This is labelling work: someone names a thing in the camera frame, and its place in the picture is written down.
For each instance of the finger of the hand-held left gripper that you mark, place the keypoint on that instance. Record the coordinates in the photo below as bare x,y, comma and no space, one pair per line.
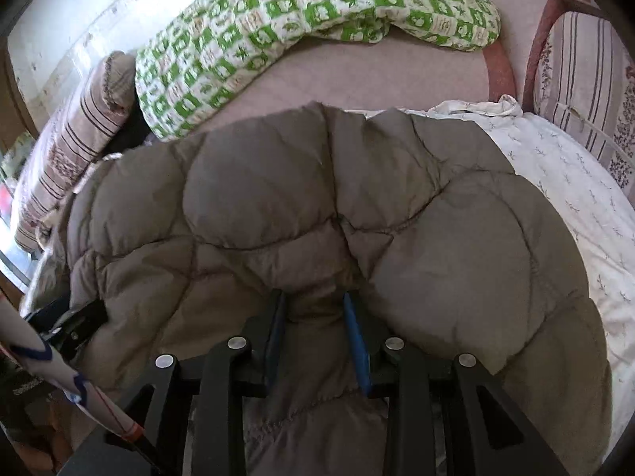
74,327

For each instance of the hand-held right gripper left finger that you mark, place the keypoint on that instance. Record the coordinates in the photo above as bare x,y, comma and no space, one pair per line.
275,342

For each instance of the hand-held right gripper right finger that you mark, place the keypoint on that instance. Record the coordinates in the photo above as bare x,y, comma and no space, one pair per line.
357,347

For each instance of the grey puffer jacket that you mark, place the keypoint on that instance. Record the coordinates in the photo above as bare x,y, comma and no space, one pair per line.
297,198

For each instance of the striped floral pillow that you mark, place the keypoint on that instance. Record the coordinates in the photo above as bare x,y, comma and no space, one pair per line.
585,74
64,158

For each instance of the white leaf-print blanket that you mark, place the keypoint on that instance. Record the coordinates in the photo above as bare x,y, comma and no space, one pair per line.
570,168

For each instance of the green checkered quilt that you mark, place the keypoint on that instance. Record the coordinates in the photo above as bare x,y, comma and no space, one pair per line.
223,34

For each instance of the reddish bed headboard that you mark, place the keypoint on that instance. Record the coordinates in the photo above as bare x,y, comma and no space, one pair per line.
540,34

